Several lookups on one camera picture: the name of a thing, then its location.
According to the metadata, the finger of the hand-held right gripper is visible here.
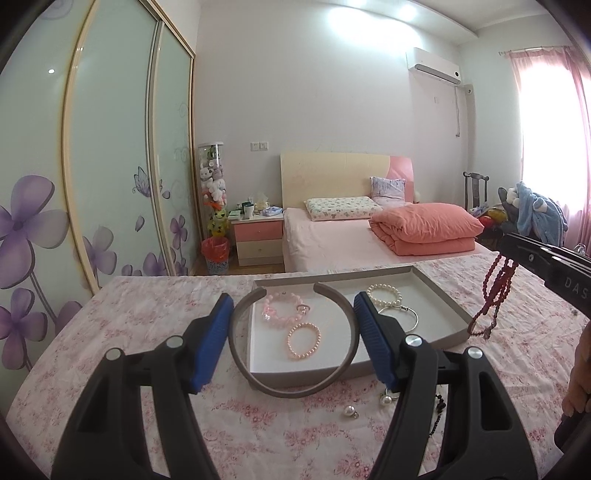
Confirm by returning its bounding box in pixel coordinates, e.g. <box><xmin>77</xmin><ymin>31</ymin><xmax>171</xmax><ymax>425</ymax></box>
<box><xmin>498</xmin><ymin>233</ymin><xmax>561</xmax><ymax>282</ymax></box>

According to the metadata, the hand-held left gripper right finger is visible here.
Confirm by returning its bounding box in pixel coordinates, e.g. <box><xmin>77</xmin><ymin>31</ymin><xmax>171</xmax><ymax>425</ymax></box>
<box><xmin>353</xmin><ymin>291</ymin><xmax>542</xmax><ymax>480</ymax></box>

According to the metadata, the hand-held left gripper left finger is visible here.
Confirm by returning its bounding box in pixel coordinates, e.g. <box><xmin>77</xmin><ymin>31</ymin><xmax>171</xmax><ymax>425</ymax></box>
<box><xmin>50</xmin><ymin>293</ymin><xmax>235</xmax><ymax>480</ymax></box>

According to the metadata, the white pearl bracelet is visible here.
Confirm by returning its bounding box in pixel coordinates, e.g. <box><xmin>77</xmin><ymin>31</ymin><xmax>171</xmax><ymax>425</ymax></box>
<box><xmin>366</xmin><ymin>284</ymin><xmax>402</xmax><ymax>308</ymax></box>

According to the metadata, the grey cardboard tray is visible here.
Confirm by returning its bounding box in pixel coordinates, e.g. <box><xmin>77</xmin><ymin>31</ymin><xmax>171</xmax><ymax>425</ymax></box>
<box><xmin>249</xmin><ymin>265</ymin><xmax>472</xmax><ymax>388</ymax></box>

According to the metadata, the thin silver bangle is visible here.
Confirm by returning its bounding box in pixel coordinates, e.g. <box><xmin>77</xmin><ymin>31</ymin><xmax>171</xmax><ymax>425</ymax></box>
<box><xmin>379</xmin><ymin>305</ymin><xmax>419</xmax><ymax>334</ymax></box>

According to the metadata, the dark red bead necklace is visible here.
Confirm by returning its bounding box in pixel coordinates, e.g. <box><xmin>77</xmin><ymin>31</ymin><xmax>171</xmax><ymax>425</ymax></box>
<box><xmin>467</xmin><ymin>253</ymin><xmax>519</xmax><ymax>340</ymax></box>

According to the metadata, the chunky pink bead bracelet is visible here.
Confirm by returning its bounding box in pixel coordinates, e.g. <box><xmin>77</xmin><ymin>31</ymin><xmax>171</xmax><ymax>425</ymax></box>
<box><xmin>263</xmin><ymin>292</ymin><xmax>311</xmax><ymax>324</ymax></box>

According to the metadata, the pink pearl bracelet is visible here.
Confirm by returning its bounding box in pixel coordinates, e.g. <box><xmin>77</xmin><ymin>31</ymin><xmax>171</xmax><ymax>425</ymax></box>
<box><xmin>287</xmin><ymin>324</ymin><xmax>321</xmax><ymax>361</ymax></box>

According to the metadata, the silver cuff bangle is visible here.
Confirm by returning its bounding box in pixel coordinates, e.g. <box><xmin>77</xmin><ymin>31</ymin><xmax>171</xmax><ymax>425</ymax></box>
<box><xmin>229</xmin><ymin>281</ymin><xmax>360</xmax><ymax>398</ymax></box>

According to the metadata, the black bead bracelet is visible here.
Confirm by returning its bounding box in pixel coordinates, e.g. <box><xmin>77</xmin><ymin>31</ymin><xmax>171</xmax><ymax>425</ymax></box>
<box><xmin>429</xmin><ymin>394</ymin><xmax>448</xmax><ymax>437</ymax></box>

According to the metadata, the person's right hand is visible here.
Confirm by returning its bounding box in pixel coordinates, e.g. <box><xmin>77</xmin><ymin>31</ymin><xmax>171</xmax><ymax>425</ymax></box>
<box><xmin>563</xmin><ymin>330</ymin><xmax>591</xmax><ymax>414</ymax></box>

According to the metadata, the blue plush garment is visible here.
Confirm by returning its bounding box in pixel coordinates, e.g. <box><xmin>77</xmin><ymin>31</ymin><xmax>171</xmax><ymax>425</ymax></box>
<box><xmin>505</xmin><ymin>181</ymin><xmax>568</xmax><ymax>245</ymax></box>

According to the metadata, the heap of colourful toys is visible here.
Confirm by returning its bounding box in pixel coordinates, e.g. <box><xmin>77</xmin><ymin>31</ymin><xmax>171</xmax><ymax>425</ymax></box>
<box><xmin>475</xmin><ymin>207</ymin><xmax>506</xmax><ymax>229</ymax></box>

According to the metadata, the dark wooden chair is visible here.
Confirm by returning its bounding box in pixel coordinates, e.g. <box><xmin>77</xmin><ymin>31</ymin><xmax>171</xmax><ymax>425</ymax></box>
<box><xmin>463</xmin><ymin>172</ymin><xmax>490</xmax><ymax>210</ymax></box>

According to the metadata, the red waste bin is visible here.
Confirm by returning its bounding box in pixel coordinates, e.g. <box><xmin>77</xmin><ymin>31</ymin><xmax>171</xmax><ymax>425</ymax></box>
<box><xmin>201</xmin><ymin>237</ymin><xmax>230</xmax><ymax>275</ymax></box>

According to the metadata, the folded orange quilt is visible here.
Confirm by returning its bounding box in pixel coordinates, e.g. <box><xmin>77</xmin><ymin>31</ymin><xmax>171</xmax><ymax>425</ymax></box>
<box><xmin>368</xmin><ymin>202</ymin><xmax>485</xmax><ymax>257</ymax></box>

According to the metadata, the pink and cream nightstand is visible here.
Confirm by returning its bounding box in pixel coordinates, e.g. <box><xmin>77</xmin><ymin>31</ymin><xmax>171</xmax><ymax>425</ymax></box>
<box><xmin>230</xmin><ymin>215</ymin><xmax>284</xmax><ymax>267</ymax></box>

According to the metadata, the pink curtain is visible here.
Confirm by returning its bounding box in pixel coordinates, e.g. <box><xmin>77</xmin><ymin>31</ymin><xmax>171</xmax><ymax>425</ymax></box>
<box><xmin>505</xmin><ymin>46</ymin><xmax>591</xmax><ymax>259</ymax></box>

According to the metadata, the white patterned pillow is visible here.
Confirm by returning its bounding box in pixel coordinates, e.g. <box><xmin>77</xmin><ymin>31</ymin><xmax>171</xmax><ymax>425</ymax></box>
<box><xmin>303</xmin><ymin>197</ymin><xmax>378</xmax><ymax>223</ymax></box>

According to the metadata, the lavender pillow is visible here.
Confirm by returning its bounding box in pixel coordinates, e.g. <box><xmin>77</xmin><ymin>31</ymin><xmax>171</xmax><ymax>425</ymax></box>
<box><xmin>369</xmin><ymin>176</ymin><xmax>407</xmax><ymax>204</ymax></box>

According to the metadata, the clear plush toy display tube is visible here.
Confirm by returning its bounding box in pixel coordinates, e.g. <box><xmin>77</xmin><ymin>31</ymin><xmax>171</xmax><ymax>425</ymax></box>
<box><xmin>198</xmin><ymin>142</ymin><xmax>228</xmax><ymax>241</ymax></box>

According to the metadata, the bed with cream headboard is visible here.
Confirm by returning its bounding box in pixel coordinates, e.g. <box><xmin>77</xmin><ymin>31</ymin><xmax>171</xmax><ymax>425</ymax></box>
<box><xmin>279</xmin><ymin>151</ymin><xmax>495</xmax><ymax>273</ymax></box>

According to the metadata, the white air conditioner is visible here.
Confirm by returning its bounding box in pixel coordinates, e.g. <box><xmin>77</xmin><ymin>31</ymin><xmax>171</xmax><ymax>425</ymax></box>
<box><xmin>406</xmin><ymin>47</ymin><xmax>462</xmax><ymax>86</ymax></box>

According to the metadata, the wardrobe with purple flower doors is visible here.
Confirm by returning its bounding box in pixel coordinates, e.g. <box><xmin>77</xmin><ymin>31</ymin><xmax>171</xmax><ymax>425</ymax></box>
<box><xmin>0</xmin><ymin>0</ymin><xmax>197</xmax><ymax>370</ymax></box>

